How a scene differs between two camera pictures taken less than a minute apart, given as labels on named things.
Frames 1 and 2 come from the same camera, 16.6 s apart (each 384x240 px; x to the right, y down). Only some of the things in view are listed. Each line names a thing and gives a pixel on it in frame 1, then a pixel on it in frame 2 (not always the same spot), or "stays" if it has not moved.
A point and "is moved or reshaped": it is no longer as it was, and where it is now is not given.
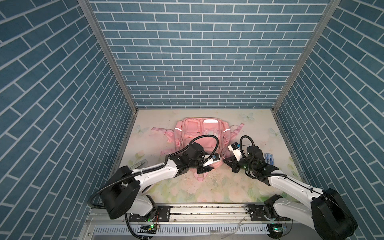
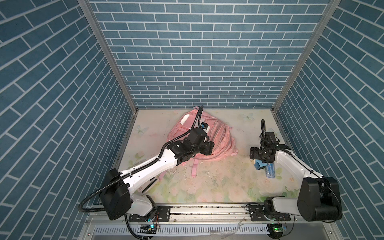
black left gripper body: (196, 164) to (205, 148)
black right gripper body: (243, 164) to (259, 153)
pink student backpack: (204, 138) is moved or reshaped
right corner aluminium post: (331, 7) stays
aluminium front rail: (193, 219) stays
